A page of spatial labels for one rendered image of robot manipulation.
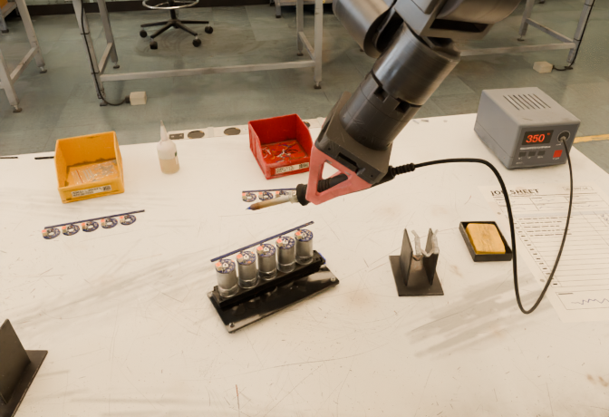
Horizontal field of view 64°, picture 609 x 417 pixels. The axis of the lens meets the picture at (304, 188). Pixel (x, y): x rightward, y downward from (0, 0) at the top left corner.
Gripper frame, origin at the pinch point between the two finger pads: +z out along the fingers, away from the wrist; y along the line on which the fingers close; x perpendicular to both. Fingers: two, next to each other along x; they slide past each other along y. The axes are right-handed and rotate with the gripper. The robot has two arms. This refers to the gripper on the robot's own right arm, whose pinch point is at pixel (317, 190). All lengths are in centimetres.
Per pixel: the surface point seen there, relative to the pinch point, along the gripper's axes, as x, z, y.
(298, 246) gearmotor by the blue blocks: 3.4, 13.0, -5.0
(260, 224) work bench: -1.5, 21.7, -14.1
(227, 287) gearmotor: -2.1, 17.9, 2.9
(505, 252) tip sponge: 30.2, 3.7, -16.2
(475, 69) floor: 86, 59, -293
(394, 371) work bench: 18.3, 10.6, 7.1
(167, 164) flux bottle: -20.3, 29.9, -23.7
